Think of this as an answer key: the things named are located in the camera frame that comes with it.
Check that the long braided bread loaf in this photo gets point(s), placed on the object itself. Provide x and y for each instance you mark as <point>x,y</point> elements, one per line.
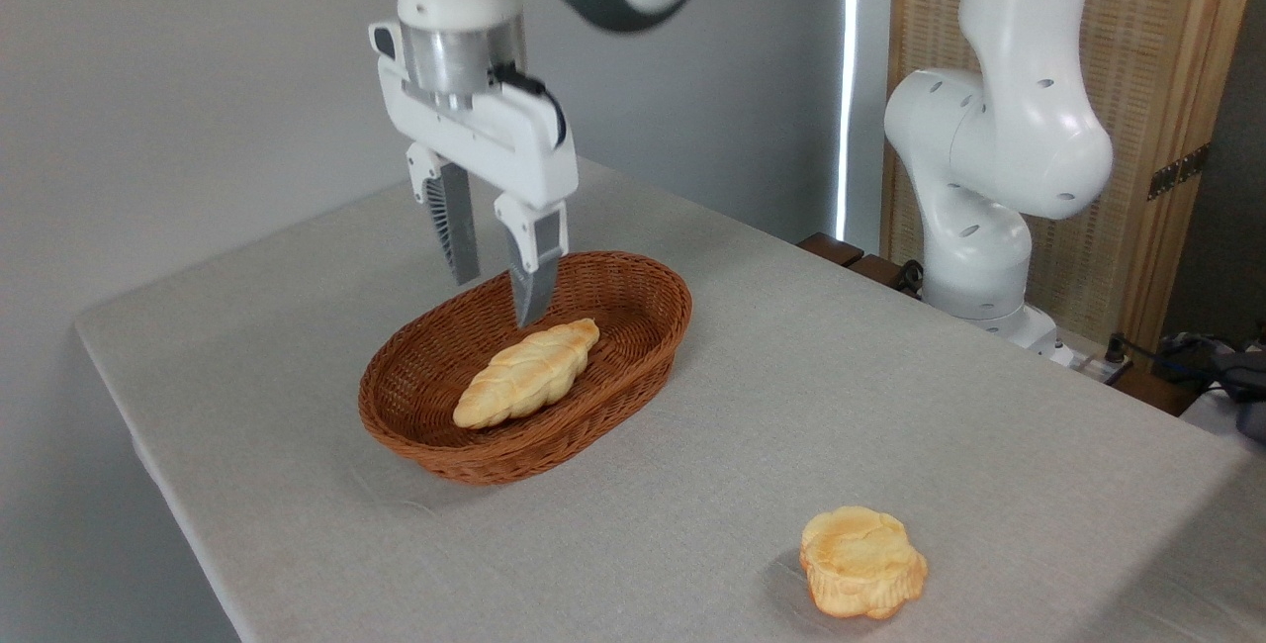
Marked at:
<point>524,376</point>

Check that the dark bundle of equipment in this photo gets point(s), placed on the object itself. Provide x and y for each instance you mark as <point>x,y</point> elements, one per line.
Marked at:
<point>1226,376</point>

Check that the round golden bread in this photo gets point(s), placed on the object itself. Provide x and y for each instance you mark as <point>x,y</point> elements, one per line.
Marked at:
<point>859,559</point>

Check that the dark metal screen hinge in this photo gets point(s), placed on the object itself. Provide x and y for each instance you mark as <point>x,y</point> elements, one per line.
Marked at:
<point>1177,171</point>

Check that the dark brown wooden block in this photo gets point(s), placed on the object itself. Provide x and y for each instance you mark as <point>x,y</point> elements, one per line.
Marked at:
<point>831,248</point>
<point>875,270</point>

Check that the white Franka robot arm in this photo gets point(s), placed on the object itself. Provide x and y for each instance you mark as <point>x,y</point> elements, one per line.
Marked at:
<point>1009,129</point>

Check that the grey tablecloth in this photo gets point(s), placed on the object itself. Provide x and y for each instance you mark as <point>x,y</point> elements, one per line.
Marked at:
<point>890,425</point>

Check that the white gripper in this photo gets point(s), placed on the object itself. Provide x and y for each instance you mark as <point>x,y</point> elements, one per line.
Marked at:
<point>504,143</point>

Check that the white power strip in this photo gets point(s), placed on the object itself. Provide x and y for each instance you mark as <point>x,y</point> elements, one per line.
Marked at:
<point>1083,362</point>

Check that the brown oval wicker basket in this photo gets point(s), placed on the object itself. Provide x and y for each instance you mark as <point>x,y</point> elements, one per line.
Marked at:
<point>613,366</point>

